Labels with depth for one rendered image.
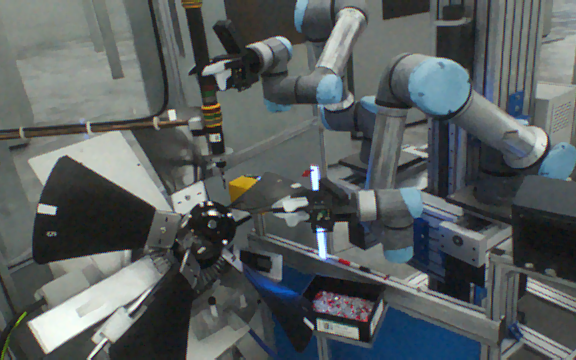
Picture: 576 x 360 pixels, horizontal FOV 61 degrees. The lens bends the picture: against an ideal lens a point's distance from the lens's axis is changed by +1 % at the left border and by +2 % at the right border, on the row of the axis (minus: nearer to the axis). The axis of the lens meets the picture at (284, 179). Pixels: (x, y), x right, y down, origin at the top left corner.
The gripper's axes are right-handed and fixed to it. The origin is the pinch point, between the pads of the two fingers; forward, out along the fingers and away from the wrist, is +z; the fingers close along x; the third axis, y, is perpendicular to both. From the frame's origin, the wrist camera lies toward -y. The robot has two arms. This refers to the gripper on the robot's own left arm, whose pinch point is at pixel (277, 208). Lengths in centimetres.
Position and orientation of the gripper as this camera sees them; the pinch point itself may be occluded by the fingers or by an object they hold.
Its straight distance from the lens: 123.7
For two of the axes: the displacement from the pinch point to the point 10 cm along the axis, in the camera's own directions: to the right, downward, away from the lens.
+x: 1.3, 8.6, 4.9
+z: -9.9, 0.8, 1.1
